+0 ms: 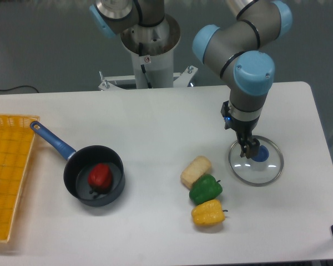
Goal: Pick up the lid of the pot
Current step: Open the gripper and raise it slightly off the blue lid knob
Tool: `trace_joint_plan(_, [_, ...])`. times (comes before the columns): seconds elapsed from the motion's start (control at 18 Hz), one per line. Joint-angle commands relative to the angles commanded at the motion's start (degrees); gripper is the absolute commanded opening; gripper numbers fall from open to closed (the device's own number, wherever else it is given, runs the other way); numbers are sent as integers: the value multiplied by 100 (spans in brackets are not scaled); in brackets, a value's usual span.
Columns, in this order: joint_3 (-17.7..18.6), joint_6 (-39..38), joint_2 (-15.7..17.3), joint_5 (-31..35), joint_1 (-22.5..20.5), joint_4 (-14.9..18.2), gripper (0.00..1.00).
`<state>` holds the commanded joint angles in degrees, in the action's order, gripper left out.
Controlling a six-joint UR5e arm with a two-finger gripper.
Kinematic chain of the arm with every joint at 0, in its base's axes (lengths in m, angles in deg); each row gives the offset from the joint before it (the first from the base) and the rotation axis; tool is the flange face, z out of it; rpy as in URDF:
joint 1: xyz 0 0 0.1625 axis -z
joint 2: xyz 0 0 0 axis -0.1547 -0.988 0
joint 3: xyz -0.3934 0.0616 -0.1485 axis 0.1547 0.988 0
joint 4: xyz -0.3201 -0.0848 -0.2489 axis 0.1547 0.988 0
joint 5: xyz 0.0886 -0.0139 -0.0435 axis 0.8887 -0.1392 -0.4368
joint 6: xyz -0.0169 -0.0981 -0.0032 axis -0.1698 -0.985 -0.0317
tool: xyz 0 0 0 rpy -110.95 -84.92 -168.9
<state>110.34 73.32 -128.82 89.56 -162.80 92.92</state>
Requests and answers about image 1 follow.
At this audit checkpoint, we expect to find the glass pot lid blue knob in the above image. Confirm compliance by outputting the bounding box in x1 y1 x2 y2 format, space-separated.
228 135 284 187

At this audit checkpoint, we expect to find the red bell pepper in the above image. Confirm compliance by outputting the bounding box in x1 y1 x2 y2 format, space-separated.
88 163 113 193

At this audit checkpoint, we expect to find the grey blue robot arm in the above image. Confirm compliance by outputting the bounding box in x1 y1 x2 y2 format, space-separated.
89 1 292 158

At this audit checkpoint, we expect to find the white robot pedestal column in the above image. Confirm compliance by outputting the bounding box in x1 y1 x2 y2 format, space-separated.
120 14 180 89

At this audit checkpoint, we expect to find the yellow bell pepper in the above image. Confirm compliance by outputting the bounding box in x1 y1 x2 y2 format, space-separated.
191 199 228 227

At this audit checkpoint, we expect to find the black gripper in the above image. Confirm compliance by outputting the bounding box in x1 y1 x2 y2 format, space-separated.
221 101 260 158

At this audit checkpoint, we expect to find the dark pot blue handle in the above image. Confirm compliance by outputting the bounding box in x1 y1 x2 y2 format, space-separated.
30 121 125 207

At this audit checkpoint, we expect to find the white base mounting bracket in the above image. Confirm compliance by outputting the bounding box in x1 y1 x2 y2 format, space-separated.
98 65 198 91

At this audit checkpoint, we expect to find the green bell pepper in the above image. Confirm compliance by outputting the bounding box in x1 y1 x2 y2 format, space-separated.
189 174 223 205

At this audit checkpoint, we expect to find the yellow woven basket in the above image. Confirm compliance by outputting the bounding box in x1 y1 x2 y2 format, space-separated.
0 114 40 243

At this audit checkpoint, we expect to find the beige bread loaf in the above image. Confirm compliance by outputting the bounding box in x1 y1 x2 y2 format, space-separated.
180 156 211 190

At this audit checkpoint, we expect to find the black cable on pedestal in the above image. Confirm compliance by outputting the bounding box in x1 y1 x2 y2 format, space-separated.
138 42 152 89

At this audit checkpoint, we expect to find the black cable on floor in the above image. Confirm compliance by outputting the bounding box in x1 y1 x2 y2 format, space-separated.
0 85 40 93

